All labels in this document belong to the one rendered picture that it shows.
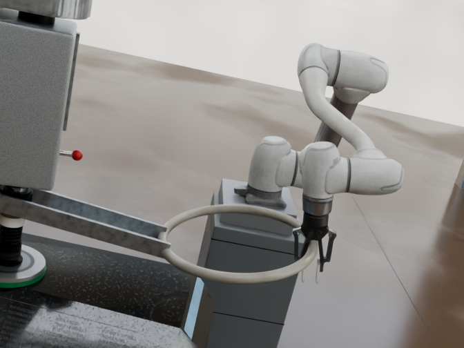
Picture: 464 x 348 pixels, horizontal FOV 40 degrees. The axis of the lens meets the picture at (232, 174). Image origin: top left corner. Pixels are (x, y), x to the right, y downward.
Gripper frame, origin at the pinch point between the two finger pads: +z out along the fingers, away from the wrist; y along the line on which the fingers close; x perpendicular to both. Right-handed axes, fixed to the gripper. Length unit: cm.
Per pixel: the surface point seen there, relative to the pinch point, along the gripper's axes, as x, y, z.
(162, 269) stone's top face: -3.2, 46.7, 5.0
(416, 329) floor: -160, -80, 123
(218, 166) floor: -376, 60, 106
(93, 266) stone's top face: 5, 67, 1
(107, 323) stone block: 29, 56, 5
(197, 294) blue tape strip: 3.3, 34.7, 9.2
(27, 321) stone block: 31, 78, 4
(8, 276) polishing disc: 25, 85, -6
